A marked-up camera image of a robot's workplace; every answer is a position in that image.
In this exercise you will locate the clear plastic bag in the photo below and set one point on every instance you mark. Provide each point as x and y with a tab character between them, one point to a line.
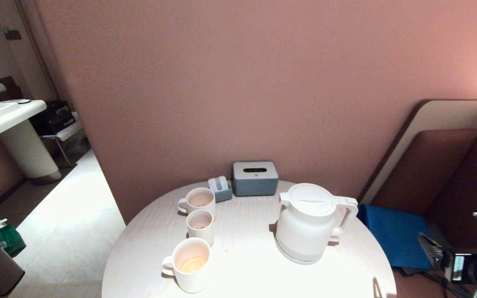
77	145

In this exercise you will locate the dark brown wall tissue holder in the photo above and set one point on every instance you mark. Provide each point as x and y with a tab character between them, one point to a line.
11	92

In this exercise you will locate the small blue-grey sachet holder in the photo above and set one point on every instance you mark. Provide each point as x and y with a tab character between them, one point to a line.
224	195

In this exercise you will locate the beige padded panel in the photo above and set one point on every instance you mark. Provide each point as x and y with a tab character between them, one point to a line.
441	116

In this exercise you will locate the small side table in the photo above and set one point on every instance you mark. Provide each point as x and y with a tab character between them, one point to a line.
69	130

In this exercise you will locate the black box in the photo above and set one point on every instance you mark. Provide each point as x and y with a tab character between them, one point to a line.
54	118

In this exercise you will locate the white electric kettle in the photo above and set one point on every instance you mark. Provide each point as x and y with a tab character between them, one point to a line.
304	227

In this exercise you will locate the white ribbed mug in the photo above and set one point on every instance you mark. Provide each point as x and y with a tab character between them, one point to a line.
191	277
199	198

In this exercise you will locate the round basin plug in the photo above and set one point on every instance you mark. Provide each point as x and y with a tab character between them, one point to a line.
23	101

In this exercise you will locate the white ribbed basin pedestal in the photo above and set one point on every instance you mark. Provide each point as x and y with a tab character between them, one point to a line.
27	153

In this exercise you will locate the grey-blue tissue box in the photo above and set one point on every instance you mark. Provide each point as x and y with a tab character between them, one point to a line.
255	186

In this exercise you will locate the dark wall plate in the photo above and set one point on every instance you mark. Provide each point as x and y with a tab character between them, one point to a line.
13	35

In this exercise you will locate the blue cloth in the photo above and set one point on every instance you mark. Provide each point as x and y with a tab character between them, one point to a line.
400	236

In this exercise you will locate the brown upholstered bench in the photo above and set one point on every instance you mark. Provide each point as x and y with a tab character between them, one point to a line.
462	182

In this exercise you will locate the round white kettle base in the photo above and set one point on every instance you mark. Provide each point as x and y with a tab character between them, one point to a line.
294	260

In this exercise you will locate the green bag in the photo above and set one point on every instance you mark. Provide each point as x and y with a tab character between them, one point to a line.
8	240

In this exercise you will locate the small smooth white cup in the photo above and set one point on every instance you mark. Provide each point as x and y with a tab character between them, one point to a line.
201	234

